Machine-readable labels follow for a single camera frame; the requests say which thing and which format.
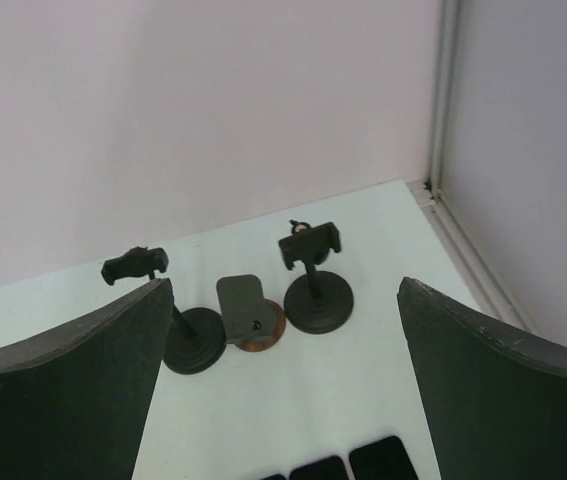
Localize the purple-edged phone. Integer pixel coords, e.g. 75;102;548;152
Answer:
289;455;350;480

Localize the black phone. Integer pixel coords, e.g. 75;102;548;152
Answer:
349;436;418;480

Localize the black phone stand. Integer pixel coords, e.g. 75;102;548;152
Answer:
101;246;226;375
278;219;354;335

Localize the brown-based phone stand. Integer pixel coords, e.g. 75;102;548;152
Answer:
216;274;286;353

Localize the right aluminium frame post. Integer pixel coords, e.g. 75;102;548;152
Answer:
409;1;538;334

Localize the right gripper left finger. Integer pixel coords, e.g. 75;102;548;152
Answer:
0;279;173;479

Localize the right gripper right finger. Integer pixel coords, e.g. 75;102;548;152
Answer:
397;278;567;479

